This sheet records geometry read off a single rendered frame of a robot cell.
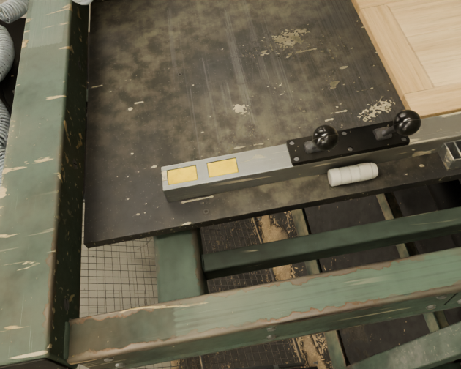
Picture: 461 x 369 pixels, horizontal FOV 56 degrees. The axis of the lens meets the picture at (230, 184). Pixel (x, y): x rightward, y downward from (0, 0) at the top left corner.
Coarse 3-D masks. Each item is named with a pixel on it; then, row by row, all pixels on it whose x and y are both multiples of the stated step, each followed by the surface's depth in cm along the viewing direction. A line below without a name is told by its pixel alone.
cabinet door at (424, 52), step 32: (352, 0) 99; (384, 0) 96; (416, 0) 95; (448, 0) 94; (384, 32) 91; (416, 32) 90; (448, 32) 89; (384, 64) 88; (416, 64) 85; (448, 64) 85; (416, 96) 81; (448, 96) 80
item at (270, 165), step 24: (432, 120) 75; (456, 120) 74; (408, 144) 73; (432, 144) 74; (168, 168) 75; (240, 168) 73; (264, 168) 73; (288, 168) 73; (312, 168) 74; (168, 192) 73; (192, 192) 74; (216, 192) 76
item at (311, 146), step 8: (320, 128) 62; (328, 128) 61; (312, 136) 62; (320, 136) 61; (328, 136) 61; (336, 136) 61; (304, 144) 73; (312, 144) 70; (320, 144) 62; (328, 144) 61; (336, 144) 62
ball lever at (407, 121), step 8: (400, 112) 62; (408, 112) 61; (400, 120) 62; (408, 120) 61; (416, 120) 61; (384, 128) 72; (392, 128) 67; (400, 128) 62; (408, 128) 61; (416, 128) 61; (376, 136) 72; (384, 136) 72
